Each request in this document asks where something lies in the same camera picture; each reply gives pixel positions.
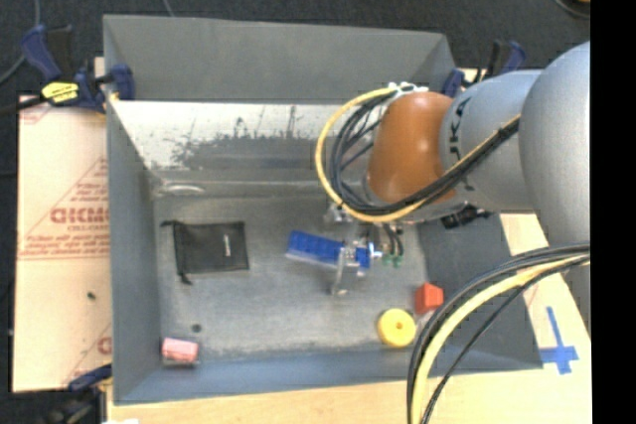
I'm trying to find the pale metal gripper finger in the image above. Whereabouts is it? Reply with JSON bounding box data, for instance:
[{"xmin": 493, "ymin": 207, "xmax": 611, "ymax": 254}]
[
  {"xmin": 344, "ymin": 236, "xmax": 384, "ymax": 261},
  {"xmin": 328, "ymin": 250, "xmax": 368, "ymax": 298}
]

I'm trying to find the black cylinder on white bracket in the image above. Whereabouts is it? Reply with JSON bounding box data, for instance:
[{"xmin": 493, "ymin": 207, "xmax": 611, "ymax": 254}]
[{"xmin": 440, "ymin": 205, "xmax": 493, "ymax": 230}]

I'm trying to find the black cloth pouch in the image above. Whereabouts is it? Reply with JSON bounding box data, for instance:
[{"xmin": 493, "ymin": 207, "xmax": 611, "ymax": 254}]
[{"xmin": 159, "ymin": 218, "xmax": 251, "ymax": 286}]

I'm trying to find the yellow ring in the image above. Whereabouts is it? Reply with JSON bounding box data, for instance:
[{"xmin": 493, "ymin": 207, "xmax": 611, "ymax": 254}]
[{"xmin": 376, "ymin": 308, "xmax": 418, "ymax": 350}]

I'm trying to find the blue block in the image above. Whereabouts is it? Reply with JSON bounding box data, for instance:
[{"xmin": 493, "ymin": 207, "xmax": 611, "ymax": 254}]
[{"xmin": 284, "ymin": 229, "xmax": 373, "ymax": 272}]

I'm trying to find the orange-red block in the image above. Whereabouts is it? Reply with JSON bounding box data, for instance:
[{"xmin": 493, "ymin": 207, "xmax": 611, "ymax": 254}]
[{"xmin": 413, "ymin": 282, "xmax": 445, "ymax": 316}]

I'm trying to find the pink sponge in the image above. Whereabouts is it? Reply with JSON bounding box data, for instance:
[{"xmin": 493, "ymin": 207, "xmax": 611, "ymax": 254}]
[{"xmin": 160, "ymin": 337, "xmax": 202, "ymax": 367}]

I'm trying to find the grey metal bin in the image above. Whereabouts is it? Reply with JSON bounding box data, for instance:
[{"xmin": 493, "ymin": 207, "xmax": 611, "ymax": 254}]
[{"xmin": 101, "ymin": 13, "xmax": 544, "ymax": 406}]

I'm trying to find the brown cardboard board, red print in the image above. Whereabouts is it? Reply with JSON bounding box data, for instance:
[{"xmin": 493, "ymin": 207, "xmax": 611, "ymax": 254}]
[{"xmin": 10, "ymin": 93, "xmax": 115, "ymax": 394}]

